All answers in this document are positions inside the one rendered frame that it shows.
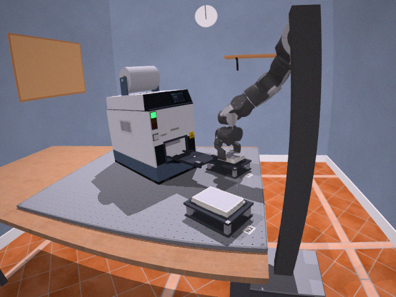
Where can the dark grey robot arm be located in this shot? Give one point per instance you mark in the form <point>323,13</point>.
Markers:
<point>266,86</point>

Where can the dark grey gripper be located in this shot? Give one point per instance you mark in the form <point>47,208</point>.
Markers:
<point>229,137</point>

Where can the grey roll on bracket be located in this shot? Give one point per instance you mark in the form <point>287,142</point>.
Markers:
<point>141,78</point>

